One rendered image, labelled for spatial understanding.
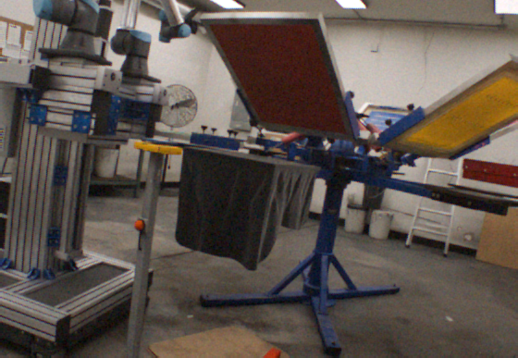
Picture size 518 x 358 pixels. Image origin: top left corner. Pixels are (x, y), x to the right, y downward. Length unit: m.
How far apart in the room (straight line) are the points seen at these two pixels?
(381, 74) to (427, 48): 0.75
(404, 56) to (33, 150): 5.27
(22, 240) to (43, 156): 0.42
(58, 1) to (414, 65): 5.26
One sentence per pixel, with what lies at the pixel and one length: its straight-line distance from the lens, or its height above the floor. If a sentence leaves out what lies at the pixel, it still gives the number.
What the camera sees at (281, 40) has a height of 1.46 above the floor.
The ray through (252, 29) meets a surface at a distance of 1.93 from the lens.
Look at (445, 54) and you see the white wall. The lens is 6.37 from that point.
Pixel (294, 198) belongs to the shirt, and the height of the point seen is 0.81.
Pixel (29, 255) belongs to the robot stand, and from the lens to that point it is 2.26.
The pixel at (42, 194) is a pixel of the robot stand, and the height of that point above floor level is 0.62.
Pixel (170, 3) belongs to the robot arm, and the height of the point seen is 1.68.
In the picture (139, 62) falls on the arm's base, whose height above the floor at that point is 1.32.
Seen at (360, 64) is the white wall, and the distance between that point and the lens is 6.59.
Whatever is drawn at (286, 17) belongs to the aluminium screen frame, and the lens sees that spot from 1.81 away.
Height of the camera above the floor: 1.03
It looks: 3 degrees down
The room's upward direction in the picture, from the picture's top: 9 degrees clockwise
